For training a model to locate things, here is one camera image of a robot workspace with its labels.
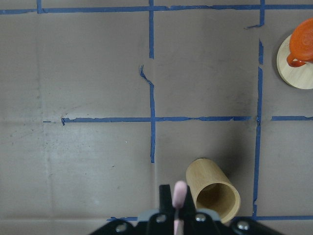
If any bamboo cylinder holder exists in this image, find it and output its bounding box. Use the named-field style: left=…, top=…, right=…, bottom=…
left=186, top=158, right=241, bottom=223

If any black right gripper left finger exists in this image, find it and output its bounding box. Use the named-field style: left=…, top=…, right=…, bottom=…
left=159, top=185, right=174, bottom=213

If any pink chopstick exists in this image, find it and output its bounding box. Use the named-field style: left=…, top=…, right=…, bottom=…
left=172, top=181, right=187, bottom=235

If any orange mug on tree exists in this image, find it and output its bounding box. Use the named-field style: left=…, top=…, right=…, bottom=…
left=287, top=18, right=313, bottom=68

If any brown paper table mat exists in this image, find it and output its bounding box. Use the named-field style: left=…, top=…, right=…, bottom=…
left=0, top=0, right=313, bottom=235

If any wooden mug tree stand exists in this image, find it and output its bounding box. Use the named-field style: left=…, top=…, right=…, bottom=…
left=276, top=35, right=313, bottom=90

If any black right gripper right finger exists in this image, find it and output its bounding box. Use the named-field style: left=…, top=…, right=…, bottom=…
left=182, top=186, right=196, bottom=213

